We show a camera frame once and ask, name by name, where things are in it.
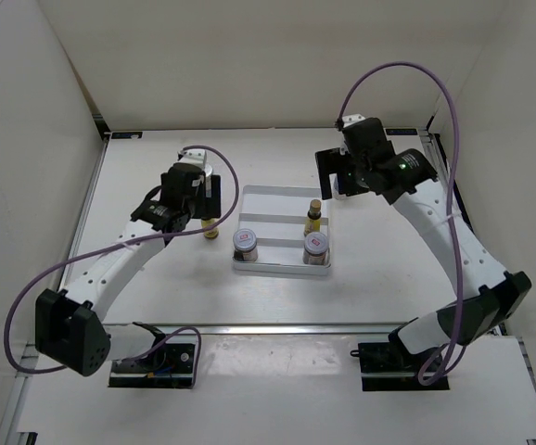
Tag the aluminium front rail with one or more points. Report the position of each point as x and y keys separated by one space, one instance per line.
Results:
x=296 y=329

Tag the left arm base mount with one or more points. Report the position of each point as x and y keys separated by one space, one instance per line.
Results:
x=170 y=362

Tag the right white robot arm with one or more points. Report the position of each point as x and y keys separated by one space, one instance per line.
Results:
x=486 y=294

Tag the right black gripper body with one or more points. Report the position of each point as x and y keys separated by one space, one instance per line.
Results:
x=360 y=170

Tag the white divided organizer tray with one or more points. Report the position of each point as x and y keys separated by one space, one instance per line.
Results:
x=277 y=216

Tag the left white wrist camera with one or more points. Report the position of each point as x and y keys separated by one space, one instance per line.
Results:
x=194 y=156

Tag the short spice jar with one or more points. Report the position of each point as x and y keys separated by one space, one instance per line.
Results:
x=245 y=245
x=315 y=249

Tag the yellow label bottle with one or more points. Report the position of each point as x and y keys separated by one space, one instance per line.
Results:
x=210 y=231
x=313 y=218

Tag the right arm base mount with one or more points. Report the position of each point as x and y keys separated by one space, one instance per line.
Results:
x=384 y=369

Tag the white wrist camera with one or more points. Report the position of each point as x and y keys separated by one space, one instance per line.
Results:
x=194 y=156
x=348 y=120

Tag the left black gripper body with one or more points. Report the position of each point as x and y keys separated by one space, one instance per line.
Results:
x=208 y=207

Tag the tall white shaker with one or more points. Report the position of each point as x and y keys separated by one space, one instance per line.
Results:
x=208 y=170
x=337 y=195

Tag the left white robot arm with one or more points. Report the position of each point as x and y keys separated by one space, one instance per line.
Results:
x=69 y=325

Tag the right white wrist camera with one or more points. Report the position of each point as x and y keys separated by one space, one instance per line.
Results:
x=348 y=120

